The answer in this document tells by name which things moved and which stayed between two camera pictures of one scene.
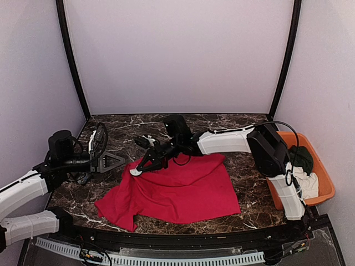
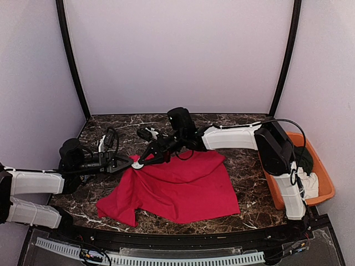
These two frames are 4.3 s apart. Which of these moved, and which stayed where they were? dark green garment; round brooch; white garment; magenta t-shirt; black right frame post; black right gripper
Moved: black right gripper; round brooch
Stayed: magenta t-shirt; white garment; dark green garment; black right frame post
